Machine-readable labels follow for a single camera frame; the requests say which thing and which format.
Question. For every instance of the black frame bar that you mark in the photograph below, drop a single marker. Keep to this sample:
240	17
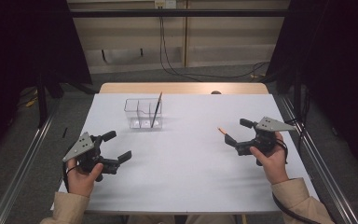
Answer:
180	13

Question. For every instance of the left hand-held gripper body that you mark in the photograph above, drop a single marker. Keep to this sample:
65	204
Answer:
88	155

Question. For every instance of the black metal stand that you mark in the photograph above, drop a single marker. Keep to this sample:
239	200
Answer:
42	102

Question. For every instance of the aluminium floor rail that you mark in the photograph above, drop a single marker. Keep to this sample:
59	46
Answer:
21	168
326	174

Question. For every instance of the black curtain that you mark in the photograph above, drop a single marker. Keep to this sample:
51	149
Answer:
338	62
18	46

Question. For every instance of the white wall socket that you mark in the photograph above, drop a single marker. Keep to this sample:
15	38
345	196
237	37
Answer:
165	3

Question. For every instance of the thin orange stick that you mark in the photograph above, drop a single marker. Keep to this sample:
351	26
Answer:
222	130

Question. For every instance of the small dark round object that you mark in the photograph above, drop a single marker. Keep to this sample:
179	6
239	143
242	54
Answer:
216	92

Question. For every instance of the white table board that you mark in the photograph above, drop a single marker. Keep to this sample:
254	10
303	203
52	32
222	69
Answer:
183	174

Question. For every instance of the person's right hand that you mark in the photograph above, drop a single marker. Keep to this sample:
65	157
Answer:
273	168

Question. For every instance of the small black stick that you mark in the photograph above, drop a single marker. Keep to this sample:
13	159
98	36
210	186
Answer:
64	132

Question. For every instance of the person's left hand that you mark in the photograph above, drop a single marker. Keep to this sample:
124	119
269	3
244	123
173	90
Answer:
80	180

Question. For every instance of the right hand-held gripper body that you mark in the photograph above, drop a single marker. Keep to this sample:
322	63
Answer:
265	140

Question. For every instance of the clear acrylic pen holder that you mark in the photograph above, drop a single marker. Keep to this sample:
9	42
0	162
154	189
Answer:
140	115

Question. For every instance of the dark green pencil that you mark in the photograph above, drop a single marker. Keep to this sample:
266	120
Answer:
157	109

